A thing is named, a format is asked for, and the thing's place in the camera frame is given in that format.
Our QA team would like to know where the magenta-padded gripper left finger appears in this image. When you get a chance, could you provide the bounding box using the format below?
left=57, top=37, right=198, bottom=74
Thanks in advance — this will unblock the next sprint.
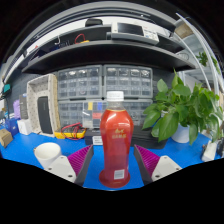
left=43, top=144, right=95, bottom=187

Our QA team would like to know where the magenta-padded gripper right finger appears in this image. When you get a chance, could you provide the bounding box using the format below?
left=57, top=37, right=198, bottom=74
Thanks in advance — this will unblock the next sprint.
left=133, top=144, right=184, bottom=186

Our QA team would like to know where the red drink bottle white cap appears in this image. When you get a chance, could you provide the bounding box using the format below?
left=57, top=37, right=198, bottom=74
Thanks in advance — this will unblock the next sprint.
left=99, top=90, right=135, bottom=187

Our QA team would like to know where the white charger block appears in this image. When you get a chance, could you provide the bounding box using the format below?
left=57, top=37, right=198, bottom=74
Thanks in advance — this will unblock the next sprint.
left=201, top=139, right=218, bottom=163

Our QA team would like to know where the green plant in white pot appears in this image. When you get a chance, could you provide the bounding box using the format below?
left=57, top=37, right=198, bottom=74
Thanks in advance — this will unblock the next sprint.
left=141, top=69, right=224, bottom=146

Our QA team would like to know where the white carton box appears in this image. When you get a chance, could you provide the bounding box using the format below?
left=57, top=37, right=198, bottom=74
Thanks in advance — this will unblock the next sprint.
left=17, top=118, right=33, bottom=136

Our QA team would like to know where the black speaker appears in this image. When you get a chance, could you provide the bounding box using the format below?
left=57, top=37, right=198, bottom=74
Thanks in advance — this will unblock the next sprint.
left=36, top=95, right=54, bottom=135

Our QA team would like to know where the grey parts drawer cabinet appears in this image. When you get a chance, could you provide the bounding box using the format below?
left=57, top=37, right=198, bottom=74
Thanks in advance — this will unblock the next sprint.
left=58, top=99, right=84, bottom=129
left=103, top=64, right=154, bottom=100
left=57, top=64, right=103, bottom=100

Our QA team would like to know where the blue box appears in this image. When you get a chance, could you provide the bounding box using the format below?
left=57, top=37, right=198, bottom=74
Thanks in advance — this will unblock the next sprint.
left=4, top=118, right=20, bottom=137

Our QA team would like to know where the clear parts drawer cabinet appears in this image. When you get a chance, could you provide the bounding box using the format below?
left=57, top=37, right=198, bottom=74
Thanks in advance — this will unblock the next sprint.
left=82, top=98, right=154, bottom=131

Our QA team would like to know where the dark grey carton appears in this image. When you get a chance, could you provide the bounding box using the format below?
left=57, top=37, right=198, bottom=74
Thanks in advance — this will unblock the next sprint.
left=18, top=93, right=29, bottom=120

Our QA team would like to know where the white perforated bin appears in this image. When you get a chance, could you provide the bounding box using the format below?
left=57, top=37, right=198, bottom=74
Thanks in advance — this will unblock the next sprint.
left=26, top=73, right=61, bottom=138

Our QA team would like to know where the teal box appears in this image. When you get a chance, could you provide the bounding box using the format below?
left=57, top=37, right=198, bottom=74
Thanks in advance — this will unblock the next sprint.
left=2, top=83, right=12, bottom=94

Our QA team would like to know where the white shelf unit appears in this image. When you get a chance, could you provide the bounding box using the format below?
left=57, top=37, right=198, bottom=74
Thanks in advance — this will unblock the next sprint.
left=174, top=13, right=224, bottom=98

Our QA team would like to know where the black workbench shelf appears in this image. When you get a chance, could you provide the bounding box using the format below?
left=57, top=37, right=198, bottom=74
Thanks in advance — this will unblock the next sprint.
left=3, top=18, right=198, bottom=75

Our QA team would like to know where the yellow tool with red leads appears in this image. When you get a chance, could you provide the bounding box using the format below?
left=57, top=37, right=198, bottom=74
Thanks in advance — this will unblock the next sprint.
left=73, top=33, right=90, bottom=45

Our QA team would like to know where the white oscilloscope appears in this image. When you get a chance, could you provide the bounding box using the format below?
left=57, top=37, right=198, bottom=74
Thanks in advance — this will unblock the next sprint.
left=110, top=21, right=160, bottom=45

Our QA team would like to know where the black pouch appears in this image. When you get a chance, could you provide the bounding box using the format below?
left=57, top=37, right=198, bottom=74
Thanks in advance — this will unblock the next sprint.
left=84, top=18, right=104, bottom=28

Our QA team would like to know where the white mug gold handle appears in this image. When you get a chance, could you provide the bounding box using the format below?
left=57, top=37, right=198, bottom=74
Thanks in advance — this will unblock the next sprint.
left=33, top=142, right=63, bottom=170

